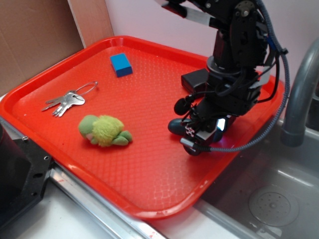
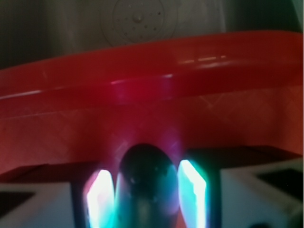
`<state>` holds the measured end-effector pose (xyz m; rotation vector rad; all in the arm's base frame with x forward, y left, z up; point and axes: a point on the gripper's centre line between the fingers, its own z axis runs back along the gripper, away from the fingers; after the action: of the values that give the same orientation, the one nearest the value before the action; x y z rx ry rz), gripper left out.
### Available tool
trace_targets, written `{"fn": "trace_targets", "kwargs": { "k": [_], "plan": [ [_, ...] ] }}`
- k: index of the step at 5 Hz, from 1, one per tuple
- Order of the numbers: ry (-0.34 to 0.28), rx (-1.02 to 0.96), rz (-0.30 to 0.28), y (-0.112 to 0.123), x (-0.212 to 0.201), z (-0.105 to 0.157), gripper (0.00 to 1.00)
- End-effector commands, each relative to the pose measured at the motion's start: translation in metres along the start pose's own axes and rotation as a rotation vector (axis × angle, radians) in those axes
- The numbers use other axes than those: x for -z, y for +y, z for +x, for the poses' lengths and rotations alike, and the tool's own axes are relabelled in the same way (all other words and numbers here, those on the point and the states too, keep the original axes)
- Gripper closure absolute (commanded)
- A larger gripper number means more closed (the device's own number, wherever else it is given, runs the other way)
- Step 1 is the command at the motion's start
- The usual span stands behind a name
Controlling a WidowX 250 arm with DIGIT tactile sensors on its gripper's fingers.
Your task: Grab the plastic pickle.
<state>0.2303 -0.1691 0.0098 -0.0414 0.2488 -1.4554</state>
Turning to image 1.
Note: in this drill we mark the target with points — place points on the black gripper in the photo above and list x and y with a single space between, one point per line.
226 97

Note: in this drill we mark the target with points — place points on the dark green plastic pickle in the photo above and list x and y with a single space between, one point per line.
177 126

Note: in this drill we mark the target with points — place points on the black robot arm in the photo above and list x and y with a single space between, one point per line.
242 35

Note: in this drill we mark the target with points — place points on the black rectangular box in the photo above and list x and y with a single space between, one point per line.
195 81

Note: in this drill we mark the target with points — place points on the grey sink faucet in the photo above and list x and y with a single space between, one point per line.
301 95

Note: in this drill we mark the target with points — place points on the grey toy sink basin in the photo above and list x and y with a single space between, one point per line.
269 191

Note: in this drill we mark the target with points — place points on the blue rectangular block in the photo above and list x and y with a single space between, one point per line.
121 65

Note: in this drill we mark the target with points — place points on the red plastic tray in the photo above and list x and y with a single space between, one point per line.
151 178

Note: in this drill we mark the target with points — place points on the green plush turtle toy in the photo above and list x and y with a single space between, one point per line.
104 131

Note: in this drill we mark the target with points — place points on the brown cardboard panel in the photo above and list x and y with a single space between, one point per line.
36 34

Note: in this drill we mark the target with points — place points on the small camera on gripper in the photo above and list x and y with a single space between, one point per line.
195 143

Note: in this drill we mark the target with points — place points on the silver keys on ring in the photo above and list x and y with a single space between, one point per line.
69 99

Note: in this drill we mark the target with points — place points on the black bracket with screws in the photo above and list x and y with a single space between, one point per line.
24 170

